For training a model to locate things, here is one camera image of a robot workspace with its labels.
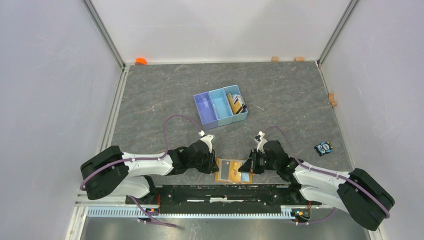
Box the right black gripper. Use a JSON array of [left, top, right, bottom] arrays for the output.
[[239, 149, 279, 175]]

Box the grey credit card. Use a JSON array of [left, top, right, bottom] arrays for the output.
[[219, 159, 232, 181]]

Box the gold credit card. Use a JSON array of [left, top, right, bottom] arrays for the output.
[[228, 161, 250, 183]]

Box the orange leather card holder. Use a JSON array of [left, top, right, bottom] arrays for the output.
[[215, 158, 253, 184]]

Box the light blue bin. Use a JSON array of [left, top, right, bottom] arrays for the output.
[[208, 88, 233, 127], [223, 85, 248, 123]]

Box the stack of credit cards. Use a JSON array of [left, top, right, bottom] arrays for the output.
[[227, 93, 247, 115]]

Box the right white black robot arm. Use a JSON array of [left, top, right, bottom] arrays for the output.
[[238, 140, 395, 231]]

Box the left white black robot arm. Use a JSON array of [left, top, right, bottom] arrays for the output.
[[80, 140, 219, 204]]

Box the purple plastic bin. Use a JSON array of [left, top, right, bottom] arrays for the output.
[[193, 92, 218, 130]]

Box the blue owl sticker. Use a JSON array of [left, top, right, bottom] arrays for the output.
[[314, 141, 334, 157]]

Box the curved wooden piece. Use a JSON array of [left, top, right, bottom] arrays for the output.
[[328, 92, 338, 108]]

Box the left wooden block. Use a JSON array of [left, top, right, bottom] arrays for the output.
[[270, 56, 279, 62]]

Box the wooden block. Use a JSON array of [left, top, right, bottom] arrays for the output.
[[270, 56, 279, 62], [294, 56, 305, 62]]

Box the right wooden block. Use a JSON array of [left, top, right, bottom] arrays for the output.
[[294, 56, 305, 62]]

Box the orange round cap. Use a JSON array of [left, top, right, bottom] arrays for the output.
[[134, 57, 147, 65]]

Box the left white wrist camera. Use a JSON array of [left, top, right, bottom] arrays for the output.
[[198, 130, 215, 153]]

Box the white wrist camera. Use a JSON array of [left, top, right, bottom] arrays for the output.
[[254, 130, 268, 154], [198, 130, 215, 153]]

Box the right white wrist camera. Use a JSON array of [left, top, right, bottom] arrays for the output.
[[254, 130, 268, 154]]

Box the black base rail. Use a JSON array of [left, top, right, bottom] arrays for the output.
[[138, 184, 320, 214]]

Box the white slotted cable duct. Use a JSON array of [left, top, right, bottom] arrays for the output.
[[86, 206, 295, 220]]

